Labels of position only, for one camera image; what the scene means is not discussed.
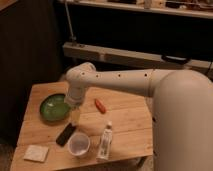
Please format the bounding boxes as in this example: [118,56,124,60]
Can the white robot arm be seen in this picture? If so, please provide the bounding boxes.
[65,62,213,171]

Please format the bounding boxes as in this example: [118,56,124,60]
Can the green ceramic bowl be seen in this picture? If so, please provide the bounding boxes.
[39,93,71,122]

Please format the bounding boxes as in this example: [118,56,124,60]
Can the white ceramic cup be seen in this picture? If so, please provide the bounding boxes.
[67,132,91,158]

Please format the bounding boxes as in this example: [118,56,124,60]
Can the black rectangular remote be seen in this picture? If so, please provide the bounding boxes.
[56,123,76,146]

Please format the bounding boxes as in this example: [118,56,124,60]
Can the orange carrot toy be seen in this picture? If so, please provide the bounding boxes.
[95,99,106,114]

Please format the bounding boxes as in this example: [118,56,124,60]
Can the white tube bottle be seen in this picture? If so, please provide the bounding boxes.
[97,121,113,161]

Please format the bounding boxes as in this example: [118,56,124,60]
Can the white square sponge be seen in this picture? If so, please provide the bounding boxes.
[23,145,49,162]

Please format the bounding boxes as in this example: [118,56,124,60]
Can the wooden shelf beam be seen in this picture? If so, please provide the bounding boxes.
[63,42,213,79]

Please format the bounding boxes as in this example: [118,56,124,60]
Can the metal pole stand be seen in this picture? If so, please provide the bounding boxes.
[64,0,77,45]

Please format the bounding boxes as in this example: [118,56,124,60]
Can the black handle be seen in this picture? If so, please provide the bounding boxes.
[161,55,191,65]

